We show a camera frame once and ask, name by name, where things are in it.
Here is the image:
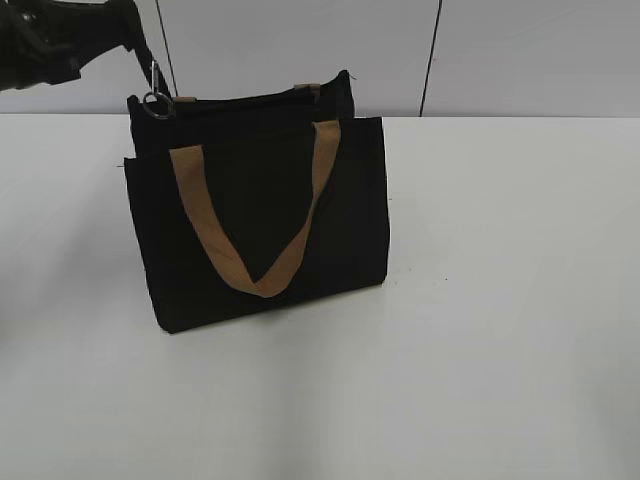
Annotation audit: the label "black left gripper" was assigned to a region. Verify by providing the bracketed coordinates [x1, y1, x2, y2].
[1, 1, 154, 91]

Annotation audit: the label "black tote bag tan handles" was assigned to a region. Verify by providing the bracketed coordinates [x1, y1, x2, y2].
[124, 71, 390, 334]

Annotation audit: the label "metal zipper pull ring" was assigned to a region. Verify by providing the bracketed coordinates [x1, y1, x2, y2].
[142, 60, 177, 121]

